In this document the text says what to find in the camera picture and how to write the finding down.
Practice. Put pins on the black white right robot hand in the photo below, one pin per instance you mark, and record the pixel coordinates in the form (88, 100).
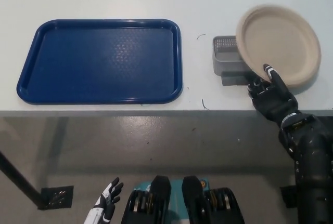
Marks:
(275, 99)

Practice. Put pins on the beige round paper plate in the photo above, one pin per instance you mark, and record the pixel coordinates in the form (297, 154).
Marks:
(281, 42)

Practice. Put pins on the grey perforated plastic basket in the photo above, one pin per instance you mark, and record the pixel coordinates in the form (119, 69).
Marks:
(226, 61)

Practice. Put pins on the black perforated foot plate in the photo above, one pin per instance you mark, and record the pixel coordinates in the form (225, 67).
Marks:
(58, 198)
(287, 198)

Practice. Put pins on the blue plastic serving tray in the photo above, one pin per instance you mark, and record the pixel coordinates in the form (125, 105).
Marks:
(78, 63)

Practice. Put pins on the black table leg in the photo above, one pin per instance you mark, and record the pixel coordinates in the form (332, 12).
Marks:
(18, 179)

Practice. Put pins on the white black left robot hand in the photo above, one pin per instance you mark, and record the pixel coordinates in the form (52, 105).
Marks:
(104, 205)

